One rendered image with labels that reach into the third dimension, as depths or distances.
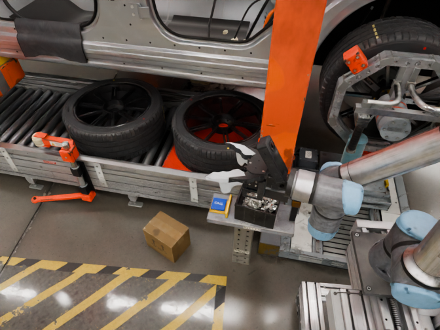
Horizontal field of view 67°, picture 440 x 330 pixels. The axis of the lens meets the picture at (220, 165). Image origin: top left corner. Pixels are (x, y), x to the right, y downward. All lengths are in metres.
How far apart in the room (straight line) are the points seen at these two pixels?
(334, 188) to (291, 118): 0.69
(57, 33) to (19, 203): 1.16
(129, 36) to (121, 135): 0.57
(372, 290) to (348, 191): 0.47
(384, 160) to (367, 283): 0.46
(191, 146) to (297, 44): 0.95
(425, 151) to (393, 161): 0.07
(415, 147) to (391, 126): 0.83
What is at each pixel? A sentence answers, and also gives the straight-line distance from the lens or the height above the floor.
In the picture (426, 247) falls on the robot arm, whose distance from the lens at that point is 0.92.
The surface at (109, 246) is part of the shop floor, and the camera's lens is 2.21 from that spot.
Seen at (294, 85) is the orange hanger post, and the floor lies 1.11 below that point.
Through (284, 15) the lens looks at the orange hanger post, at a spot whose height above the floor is 1.37.
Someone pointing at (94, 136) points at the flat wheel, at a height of 0.49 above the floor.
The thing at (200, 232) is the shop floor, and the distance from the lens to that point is 2.16.
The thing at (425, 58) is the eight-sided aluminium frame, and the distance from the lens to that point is 1.71.
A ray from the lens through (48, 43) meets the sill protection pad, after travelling 2.35.
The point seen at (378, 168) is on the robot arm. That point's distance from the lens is 0.88.
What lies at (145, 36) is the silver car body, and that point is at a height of 0.98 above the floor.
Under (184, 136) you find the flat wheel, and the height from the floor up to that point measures 0.50.
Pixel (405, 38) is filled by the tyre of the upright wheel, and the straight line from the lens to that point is 1.73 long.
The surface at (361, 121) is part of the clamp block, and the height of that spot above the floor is 0.93.
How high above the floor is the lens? 1.82
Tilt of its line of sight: 46 degrees down
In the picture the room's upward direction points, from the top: straight up
